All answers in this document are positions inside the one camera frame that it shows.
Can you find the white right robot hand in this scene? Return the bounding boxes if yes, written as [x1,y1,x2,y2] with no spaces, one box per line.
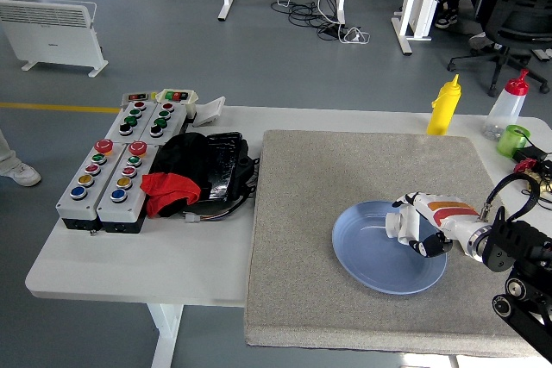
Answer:
[391,190,481,260]

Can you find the white pipe tee metal nipple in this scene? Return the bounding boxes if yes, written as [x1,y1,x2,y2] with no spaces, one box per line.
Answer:
[385,206,418,245]

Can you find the blue plate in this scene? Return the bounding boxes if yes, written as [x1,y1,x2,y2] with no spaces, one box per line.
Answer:
[331,199,449,296]

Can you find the brass pipe fitting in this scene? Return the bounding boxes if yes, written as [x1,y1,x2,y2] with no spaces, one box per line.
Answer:
[523,169,552,195]

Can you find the green plastic cup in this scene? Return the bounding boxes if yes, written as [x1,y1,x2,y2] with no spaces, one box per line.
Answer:
[495,124,531,159]

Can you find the black power adapter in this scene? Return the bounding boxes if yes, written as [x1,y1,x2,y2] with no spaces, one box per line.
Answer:
[511,146,547,164]

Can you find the yellow squeeze bottle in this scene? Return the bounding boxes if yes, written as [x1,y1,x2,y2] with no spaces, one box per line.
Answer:
[426,74,462,136]

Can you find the clear squeeze bottle red cap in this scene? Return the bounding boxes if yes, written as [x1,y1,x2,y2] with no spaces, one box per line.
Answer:
[482,68,530,141]

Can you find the grey-brown mat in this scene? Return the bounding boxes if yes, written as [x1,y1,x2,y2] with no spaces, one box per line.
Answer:
[243,128,552,359]

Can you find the seated person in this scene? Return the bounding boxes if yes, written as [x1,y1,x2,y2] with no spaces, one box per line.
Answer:
[434,0,504,53]

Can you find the black office chair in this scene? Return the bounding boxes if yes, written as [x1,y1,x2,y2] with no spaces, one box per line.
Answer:
[446,0,552,98]

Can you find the black plastic tray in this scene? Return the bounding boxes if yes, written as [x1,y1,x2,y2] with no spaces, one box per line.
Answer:
[201,131,260,203]

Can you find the black cloth bag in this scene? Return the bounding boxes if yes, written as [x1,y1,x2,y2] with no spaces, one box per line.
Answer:
[148,132,213,215]

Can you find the red cloth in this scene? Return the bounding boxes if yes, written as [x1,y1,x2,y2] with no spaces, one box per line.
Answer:
[139,172,202,219]

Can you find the white box green red buttons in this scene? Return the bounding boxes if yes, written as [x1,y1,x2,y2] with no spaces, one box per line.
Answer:
[154,88,200,117]

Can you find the grey four-button control box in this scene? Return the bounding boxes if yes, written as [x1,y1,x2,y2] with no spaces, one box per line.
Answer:
[104,100,158,146]
[138,102,189,147]

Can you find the white table leg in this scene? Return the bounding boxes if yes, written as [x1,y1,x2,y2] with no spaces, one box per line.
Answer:
[146,303,185,368]

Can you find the grey five-button control box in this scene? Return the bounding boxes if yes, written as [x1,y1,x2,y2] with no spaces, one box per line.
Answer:
[95,140,161,234]
[54,139,127,232]

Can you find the standing person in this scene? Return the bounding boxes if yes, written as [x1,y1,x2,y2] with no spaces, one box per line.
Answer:
[0,127,43,188]

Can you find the white electric heater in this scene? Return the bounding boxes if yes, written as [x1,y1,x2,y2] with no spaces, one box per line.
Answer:
[0,0,110,79]

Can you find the red valve handle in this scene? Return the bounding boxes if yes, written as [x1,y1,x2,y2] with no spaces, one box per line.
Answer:
[512,158,538,177]

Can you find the white desk frame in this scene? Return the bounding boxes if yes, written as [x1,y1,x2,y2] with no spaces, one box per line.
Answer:
[390,0,446,57]

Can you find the wire bundle white connector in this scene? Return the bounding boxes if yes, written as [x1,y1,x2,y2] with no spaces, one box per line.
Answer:
[182,189,256,225]

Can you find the white wall switch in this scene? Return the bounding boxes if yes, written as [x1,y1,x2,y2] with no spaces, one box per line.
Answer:
[191,96,227,128]

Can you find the small grey switch box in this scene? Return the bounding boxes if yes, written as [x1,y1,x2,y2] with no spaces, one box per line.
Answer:
[122,91,159,107]

